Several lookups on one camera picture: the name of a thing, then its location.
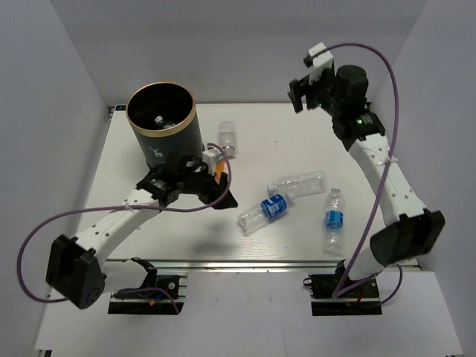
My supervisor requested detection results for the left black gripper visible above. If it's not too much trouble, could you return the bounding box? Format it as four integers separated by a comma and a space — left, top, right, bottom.
178, 163, 239, 210

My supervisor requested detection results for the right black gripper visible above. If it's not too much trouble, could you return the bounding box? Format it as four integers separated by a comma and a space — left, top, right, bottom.
286, 67, 343, 118

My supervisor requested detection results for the clear bottle green-blue label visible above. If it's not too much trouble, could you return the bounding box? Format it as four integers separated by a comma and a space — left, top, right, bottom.
154, 116, 176, 130

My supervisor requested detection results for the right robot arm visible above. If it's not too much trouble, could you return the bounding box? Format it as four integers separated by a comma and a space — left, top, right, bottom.
288, 65, 446, 297

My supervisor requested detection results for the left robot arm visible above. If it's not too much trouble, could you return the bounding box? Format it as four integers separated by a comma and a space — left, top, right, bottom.
46, 147, 238, 309

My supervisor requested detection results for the dark green cylindrical bin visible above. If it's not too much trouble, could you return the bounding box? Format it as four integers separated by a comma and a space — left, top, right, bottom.
126, 82, 204, 167

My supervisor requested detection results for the orange juice plastic bottle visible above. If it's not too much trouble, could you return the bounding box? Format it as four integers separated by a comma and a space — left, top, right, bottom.
214, 160, 228, 184

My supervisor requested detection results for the clear bottle dark blue label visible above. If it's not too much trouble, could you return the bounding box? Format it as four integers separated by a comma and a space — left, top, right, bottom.
237, 194, 295, 236

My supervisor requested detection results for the clear bottle with silver cap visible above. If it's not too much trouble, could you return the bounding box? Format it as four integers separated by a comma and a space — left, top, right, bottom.
217, 121, 237, 158

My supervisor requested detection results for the large clear unlabelled bottle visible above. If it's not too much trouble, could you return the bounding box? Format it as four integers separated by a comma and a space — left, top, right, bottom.
267, 170, 327, 198

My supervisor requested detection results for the small clear bottle blue label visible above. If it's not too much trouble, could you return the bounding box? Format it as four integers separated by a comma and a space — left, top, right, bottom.
323, 188, 345, 255

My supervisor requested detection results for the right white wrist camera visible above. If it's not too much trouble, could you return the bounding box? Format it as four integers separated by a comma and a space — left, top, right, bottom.
303, 42, 334, 84

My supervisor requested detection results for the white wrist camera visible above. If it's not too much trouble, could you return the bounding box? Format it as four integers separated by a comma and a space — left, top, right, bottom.
202, 147, 224, 176
303, 42, 334, 84

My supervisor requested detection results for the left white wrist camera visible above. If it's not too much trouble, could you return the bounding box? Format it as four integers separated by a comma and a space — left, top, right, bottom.
202, 147, 224, 176

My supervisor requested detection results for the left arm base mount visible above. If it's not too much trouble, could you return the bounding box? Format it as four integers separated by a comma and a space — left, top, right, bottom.
105, 257, 187, 315

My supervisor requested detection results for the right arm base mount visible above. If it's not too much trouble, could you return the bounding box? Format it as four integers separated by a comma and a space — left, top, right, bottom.
303, 262, 382, 317

